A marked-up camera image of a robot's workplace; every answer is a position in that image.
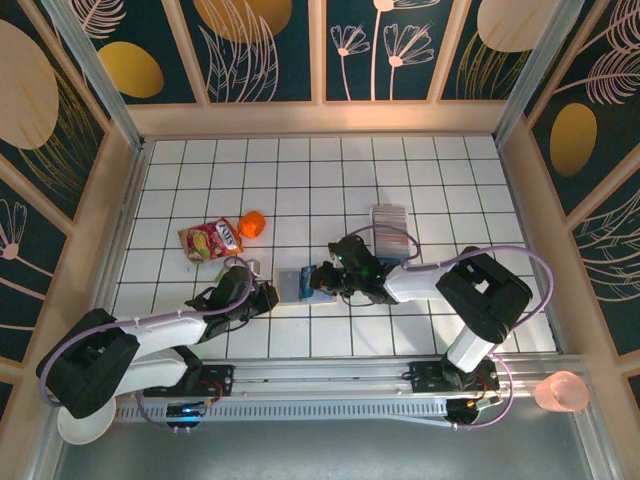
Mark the beige card holder wallet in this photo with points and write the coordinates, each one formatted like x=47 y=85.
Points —
x=286 y=286

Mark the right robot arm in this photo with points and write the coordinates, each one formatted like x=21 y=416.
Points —
x=415 y=282

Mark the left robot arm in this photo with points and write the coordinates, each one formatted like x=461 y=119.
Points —
x=160 y=332

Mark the stack of colourful cards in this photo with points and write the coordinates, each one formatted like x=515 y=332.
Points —
x=390 y=225

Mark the green snack packet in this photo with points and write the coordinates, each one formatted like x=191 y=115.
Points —
x=220 y=274

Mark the orange red candy bag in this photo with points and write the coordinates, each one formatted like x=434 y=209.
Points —
x=210 y=240

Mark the orange ball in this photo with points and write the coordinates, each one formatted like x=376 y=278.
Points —
x=251 y=225

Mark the black controller board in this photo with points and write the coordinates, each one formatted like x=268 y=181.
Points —
x=470 y=410
x=185 y=411

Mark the pink plastic cup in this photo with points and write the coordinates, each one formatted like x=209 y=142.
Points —
x=560 y=392

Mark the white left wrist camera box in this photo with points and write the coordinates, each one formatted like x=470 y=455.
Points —
x=254 y=266

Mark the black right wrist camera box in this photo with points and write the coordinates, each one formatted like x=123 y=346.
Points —
x=345 y=250

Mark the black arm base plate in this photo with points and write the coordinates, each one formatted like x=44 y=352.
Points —
x=425 y=377
x=220 y=382

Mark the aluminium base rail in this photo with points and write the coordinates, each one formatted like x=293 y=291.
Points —
x=320 y=377

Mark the aluminium frame post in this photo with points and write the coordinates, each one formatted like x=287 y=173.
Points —
x=537 y=75
x=95 y=75

